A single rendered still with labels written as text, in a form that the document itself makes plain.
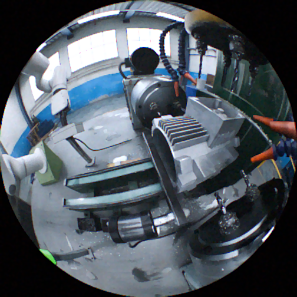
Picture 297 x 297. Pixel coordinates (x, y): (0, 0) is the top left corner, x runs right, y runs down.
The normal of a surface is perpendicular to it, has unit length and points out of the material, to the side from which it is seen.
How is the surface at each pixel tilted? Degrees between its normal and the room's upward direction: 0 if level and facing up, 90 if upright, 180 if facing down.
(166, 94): 90
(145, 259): 0
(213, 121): 90
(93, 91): 90
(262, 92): 90
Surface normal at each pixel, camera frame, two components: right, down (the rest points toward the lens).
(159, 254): -0.06, -0.64
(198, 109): -0.96, 0.25
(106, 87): 0.38, 0.70
